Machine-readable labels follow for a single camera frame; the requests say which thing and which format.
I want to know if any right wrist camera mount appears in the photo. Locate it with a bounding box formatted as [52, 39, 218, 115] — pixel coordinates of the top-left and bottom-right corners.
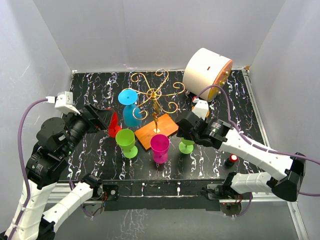
[191, 97, 210, 120]

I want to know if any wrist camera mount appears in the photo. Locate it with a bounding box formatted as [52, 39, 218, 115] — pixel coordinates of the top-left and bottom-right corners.
[45, 91, 81, 115]
[191, 97, 210, 120]

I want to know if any white cylindrical container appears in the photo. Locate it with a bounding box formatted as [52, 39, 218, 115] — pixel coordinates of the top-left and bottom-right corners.
[182, 48, 233, 102]

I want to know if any magenta plastic wine glass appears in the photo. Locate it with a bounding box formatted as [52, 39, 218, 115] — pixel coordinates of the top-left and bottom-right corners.
[150, 134, 170, 164]

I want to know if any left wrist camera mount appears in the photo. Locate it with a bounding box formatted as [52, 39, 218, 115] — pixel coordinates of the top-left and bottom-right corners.
[45, 91, 81, 115]

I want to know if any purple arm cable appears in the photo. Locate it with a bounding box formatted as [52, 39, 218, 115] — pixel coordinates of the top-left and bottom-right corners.
[196, 84, 320, 218]
[3, 97, 51, 238]

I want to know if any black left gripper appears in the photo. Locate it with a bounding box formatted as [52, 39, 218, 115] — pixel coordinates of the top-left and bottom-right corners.
[62, 102, 115, 156]

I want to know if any green plastic wine glass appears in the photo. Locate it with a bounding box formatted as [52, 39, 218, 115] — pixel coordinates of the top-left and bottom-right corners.
[115, 128, 138, 159]
[178, 137, 194, 155]

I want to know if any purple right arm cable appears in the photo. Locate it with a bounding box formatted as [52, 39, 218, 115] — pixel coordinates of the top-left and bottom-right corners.
[196, 84, 320, 218]

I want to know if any gold wire wine glass rack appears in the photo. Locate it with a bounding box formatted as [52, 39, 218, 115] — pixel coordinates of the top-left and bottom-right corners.
[130, 68, 186, 151]

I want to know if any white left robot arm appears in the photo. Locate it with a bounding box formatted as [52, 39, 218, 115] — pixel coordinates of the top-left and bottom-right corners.
[0, 104, 115, 240]

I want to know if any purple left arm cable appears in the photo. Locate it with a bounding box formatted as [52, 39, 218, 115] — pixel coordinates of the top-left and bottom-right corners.
[3, 97, 51, 238]

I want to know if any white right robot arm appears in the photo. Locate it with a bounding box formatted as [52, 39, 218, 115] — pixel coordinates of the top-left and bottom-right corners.
[175, 111, 306, 202]

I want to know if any blue plastic wine glass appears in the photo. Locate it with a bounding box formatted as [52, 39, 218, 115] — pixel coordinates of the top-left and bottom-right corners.
[118, 89, 142, 128]

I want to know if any red push button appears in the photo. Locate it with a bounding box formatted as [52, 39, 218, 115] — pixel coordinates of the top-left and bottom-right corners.
[224, 154, 239, 168]

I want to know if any red plastic wine glass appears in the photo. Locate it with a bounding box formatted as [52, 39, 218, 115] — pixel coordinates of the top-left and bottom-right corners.
[108, 112, 122, 138]

